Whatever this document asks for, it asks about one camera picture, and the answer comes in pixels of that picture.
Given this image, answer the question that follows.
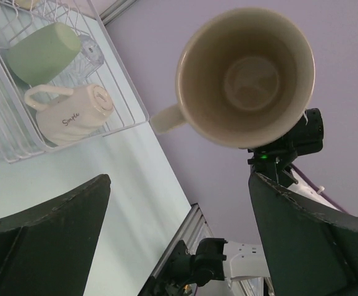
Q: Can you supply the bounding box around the green tumbler cup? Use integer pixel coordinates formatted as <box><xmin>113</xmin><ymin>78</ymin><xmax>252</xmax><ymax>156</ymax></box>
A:
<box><xmin>6</xmin><ymin>22</ymin><xmax>81</xmax><ymax>86</ymax></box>

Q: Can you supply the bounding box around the white wire dish rack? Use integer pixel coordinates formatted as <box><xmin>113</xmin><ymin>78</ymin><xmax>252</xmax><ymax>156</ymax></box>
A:
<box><xmin>0</xmin><ymin>1</ymin><xmax>149</xmax><ymax>163</ymax></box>

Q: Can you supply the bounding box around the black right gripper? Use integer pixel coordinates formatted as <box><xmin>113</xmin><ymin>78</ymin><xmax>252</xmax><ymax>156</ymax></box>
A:
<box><xmin>248</xmin><ymin>108</ymin><xmax>323</xmax><ymax>187</ymax></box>

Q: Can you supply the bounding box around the cream painted ceramic mug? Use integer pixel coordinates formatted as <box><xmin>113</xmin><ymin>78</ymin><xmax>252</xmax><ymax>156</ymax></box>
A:
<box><xmin>150</xmin><ymin>7</ymin><xmax>315</xmax><ymax>149</ymax></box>

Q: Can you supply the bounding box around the clear glass cup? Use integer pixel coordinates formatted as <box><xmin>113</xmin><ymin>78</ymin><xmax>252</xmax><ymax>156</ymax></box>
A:
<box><xmin>67</xmin><ymin>34</ymin><xmax>105</xmax><ymax>83</ymax></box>

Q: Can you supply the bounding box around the aluminium frame rail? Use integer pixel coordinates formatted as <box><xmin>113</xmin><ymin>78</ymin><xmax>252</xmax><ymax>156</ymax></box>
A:
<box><xmin>148</xmin><ymin>203</ymin><xmax>217</xmax><ymax>296</ymax></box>

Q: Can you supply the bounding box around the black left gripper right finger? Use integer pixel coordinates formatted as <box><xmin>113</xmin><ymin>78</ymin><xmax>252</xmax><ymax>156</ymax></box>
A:
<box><xmin>249</xmin><ymin>173</ymin><xmax>358</xmax><ymax>295</ymax></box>

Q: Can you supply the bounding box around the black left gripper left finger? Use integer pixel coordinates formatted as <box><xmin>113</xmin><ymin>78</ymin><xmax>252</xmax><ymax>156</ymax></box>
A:
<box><xmin>0</xmin><ymin>175</ymin><xmax>110</xmax><ymax>295</ymax></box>

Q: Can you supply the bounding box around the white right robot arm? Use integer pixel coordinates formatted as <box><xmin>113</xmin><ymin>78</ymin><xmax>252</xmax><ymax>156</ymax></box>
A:
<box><xmin>140</xmin><ymin>108</ymin><xmax>342</xmax><ymax>295</ymax></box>

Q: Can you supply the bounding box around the white Simple ceramic mug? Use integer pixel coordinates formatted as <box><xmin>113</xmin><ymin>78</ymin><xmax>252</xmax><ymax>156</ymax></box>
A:
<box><xmin>24</xmin><ymin>84</ymin><xmax>115</xmax><ymax>146</ymax></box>

